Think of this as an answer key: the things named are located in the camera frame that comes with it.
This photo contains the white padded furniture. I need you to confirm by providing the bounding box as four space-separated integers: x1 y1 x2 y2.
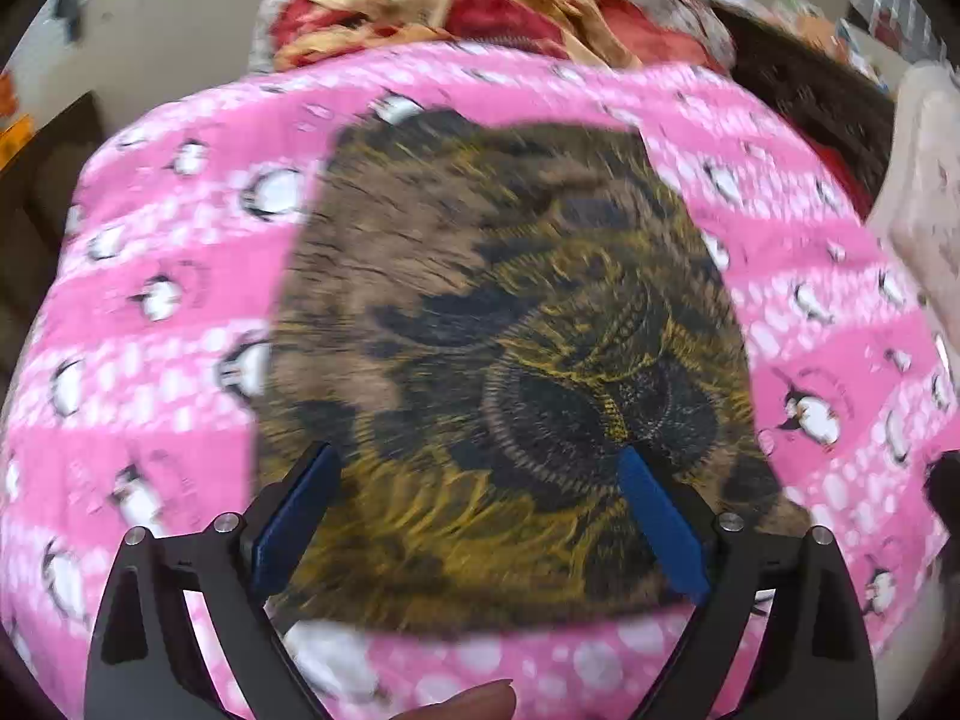
866 64 960 398

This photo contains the brown floral patterned garment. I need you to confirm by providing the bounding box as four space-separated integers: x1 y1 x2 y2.
251 109 815 642

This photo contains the dark hanging cloth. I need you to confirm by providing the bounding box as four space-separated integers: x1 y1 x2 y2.
52 0 85 42

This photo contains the red floral quilt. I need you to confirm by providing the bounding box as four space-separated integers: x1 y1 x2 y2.
270 0 728 76

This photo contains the pile of assorted packets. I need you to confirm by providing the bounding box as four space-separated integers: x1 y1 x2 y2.
705 0 960 83

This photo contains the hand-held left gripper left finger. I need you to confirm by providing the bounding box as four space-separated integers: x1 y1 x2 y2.
84 441 344 720

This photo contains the person's left hand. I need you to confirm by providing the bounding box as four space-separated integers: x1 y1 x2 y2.
394 679 518 720

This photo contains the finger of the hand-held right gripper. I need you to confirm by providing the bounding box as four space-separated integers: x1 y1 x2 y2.
926 450 960 537

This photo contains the orange plastic basket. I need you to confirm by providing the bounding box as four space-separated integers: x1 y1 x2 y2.
0 114 37 170

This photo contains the dark wooden cabinet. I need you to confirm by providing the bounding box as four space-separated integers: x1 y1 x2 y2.
0 90 106 383

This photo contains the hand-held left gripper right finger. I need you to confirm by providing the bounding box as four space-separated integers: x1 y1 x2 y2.
615 446 878 720

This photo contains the pink penguin print blanket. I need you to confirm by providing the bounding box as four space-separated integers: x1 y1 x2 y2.
0 37 960 720

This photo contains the dark carved wooden headboard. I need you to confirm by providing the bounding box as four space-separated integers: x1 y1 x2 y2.
709 4 897 218

